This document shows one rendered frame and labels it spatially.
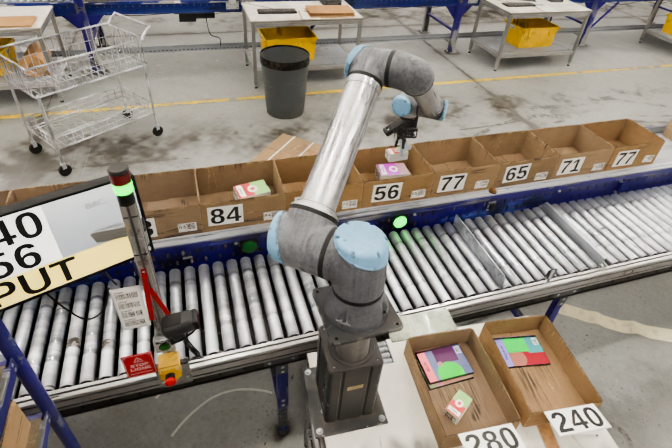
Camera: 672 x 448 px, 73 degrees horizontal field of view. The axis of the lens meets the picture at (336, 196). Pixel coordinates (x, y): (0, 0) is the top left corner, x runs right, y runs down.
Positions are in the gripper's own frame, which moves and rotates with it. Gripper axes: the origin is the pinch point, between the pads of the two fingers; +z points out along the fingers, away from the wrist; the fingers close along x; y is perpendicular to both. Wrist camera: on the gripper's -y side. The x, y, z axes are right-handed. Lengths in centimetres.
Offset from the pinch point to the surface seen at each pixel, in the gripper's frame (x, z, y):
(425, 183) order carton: -8.1, 16.7, 15.1
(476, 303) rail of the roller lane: -68, 42, 16
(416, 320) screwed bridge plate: -70, 40, -15
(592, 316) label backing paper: -49, 114, 136
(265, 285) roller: -35, 41, -74
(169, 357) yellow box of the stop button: -70, 28, -114
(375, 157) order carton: 20.7, 16.9, -1.6
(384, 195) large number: -8.4, 20.6, -7.5
